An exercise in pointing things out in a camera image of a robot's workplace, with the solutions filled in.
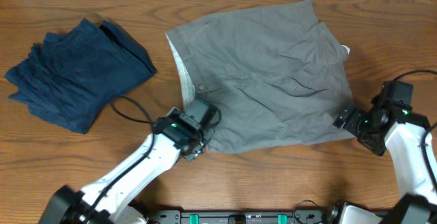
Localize grey shorts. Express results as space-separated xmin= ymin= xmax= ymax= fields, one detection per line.
xmin=166 ymin=0 xmax=352 ymax=154

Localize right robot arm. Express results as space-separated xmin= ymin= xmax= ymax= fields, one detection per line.
xmin=333 ymin=104 xmax=436 ymax=223

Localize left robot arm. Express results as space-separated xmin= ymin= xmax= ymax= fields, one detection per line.
xmin=39 ymin=107 xmax=221 ymax=223

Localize folded dark blue garment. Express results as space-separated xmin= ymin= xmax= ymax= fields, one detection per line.
xmin=5 ymin=18 xmax=156 ymax=134

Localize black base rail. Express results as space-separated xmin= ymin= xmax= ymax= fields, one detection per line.
xmin=146 ymin=201 xmax=390 ymax=224

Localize small black looped cable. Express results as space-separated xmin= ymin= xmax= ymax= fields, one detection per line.
xmin=292 ymin=199 xmax=324 ymax=224

